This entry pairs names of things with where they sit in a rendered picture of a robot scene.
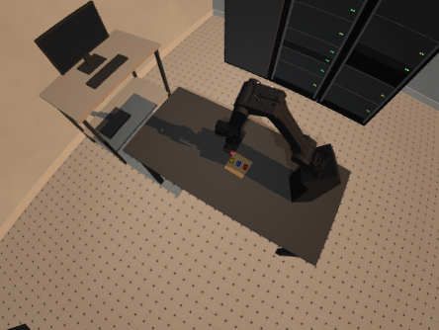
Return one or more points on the tan flat mat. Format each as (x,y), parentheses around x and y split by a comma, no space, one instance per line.
(238,171)

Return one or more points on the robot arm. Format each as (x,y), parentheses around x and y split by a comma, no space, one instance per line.
(270,104)

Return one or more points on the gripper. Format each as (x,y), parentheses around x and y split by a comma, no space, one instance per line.
(233,145)

